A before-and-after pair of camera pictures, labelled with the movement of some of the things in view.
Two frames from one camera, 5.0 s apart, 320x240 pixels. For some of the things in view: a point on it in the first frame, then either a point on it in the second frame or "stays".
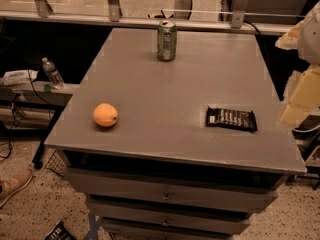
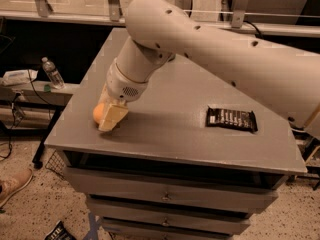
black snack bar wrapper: (231, 118) stays
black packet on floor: (59, 232) stays
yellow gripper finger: (289, 40) to (121, 87)
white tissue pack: (19, 76) stays
